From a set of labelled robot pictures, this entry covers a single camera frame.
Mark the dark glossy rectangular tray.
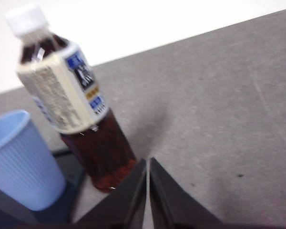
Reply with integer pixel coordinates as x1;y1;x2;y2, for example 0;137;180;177
0;147;87;229

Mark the dark tea bottle beige label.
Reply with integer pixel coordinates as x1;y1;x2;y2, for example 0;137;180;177
3;2;137;193

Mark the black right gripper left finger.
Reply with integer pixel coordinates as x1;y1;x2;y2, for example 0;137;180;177
76;158;148;229

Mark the blue ribbed plastic cup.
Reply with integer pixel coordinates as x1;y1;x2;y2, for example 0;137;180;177
0;109;67;212

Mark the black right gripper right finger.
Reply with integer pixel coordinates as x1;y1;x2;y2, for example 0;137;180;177
149;156;229;229

